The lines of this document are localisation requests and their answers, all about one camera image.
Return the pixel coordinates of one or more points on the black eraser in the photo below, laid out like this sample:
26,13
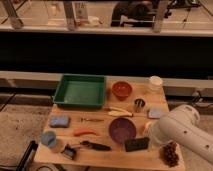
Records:
136,144

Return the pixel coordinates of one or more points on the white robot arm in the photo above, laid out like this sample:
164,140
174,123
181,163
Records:
180,125

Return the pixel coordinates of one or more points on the red bowl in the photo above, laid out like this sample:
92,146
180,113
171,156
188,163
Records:
122,90

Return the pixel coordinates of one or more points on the purple bowl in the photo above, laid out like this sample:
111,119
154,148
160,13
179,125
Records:
122,129

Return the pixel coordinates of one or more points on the green plastic tray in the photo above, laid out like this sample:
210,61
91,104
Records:
80,91

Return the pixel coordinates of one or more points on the yellow banana toy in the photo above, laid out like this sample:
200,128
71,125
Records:
118,112

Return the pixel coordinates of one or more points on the small metal cup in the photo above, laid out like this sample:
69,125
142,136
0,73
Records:
138,104

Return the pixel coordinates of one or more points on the small metal tool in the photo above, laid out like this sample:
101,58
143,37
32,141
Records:
90,120

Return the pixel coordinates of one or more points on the clear plastic container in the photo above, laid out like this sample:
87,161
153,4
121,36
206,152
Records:
155,83

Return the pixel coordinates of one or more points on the wooden board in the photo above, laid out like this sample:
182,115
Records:
147,160

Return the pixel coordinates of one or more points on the orange carrot toy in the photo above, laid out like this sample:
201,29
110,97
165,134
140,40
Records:
80,132

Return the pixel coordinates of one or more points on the light blue cloth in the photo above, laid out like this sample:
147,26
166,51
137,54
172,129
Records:
155,113

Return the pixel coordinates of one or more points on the orange fruit toy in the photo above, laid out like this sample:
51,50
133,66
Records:
146,127

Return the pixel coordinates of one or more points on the blue sponge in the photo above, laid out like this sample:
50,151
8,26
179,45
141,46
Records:
59,121

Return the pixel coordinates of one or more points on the person in dark clothes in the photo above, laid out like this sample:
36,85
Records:
140,11

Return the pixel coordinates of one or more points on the black binder clip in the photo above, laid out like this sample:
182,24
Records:
70,152

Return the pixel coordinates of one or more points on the blue cup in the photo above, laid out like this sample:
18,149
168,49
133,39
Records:
48,139

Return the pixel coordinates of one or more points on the dark grape bunch toy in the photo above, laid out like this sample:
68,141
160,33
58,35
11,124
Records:
169,154

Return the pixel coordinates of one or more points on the black stand leg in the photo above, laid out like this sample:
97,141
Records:
31,147

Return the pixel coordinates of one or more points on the black handled peeler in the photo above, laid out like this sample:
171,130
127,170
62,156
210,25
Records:
95,146

